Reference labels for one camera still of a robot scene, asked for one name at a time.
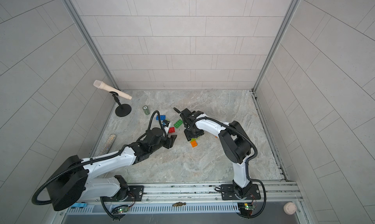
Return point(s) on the dark blue lego brick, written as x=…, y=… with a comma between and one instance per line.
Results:
x=160, y=117

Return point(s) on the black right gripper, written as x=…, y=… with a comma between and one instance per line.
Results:
x=188, y=134

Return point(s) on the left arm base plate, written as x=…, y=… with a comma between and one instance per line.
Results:
x=132, y=194

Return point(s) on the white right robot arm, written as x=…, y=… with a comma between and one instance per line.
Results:
x=236, y=145

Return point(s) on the metal corner profile left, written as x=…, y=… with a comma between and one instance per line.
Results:
x=88, y=39

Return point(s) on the black microphone stand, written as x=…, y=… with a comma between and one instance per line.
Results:
x=122, y=110

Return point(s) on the circuit board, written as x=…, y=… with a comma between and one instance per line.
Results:
x=122, y=209
x=246, y=209

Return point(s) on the left circuit board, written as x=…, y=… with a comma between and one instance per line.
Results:
x=122, y=209

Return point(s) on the metal corner profile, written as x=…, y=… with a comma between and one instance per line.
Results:
x=285, y=23
x=88, y=39

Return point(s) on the pink round knob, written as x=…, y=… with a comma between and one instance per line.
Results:
x=290, y=208

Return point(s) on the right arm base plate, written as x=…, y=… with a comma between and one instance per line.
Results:
x=231, y=192

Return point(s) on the glittery silver stick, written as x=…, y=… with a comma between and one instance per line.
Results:
x=107, y=145

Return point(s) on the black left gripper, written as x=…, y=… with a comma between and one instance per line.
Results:
x=170, y=141

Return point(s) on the brass fitting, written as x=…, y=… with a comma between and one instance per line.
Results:
x=178, y=204

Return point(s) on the bright green lego brick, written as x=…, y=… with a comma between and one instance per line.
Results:
x=178, y=123

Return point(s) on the aluminium rail frame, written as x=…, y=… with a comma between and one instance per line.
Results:
x=202, y=198

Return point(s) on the right circuit board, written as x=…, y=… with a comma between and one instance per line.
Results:
x=246, y=209

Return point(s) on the green battery cell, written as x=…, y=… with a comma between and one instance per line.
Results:
x=146, y=110

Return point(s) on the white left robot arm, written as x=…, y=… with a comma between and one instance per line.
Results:
x=77, y=179

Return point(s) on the beige microphone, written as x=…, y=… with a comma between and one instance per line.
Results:
x=102, y=85

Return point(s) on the metal corner profile right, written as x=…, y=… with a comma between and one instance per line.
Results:
x=285, y=23

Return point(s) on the blue clip on rail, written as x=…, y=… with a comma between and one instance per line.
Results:
x=79, y=205

